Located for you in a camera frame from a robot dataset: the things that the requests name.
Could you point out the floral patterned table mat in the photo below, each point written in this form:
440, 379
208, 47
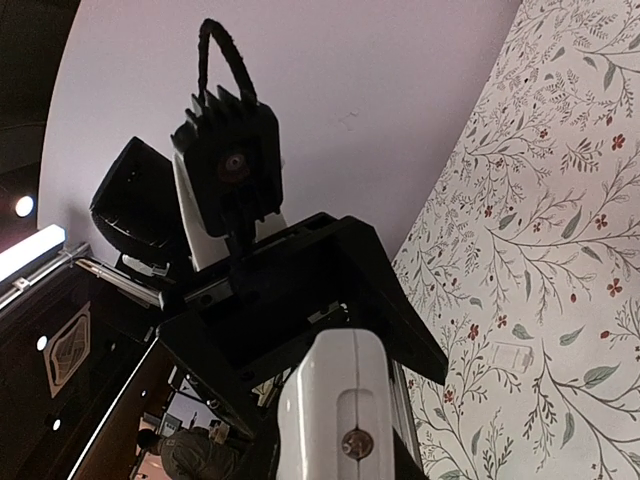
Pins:
530, 236

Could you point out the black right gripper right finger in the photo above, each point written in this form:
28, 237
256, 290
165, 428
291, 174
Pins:
405, 467

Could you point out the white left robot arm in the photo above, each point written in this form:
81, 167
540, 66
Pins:
136, 210

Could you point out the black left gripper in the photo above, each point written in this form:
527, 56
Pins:
320, 274

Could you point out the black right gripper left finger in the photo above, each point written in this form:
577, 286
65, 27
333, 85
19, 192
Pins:
263, 456

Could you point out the clear battery compartment cover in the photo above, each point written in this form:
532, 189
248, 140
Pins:
511, 357

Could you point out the white AC remote control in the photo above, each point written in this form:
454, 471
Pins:
335, 411

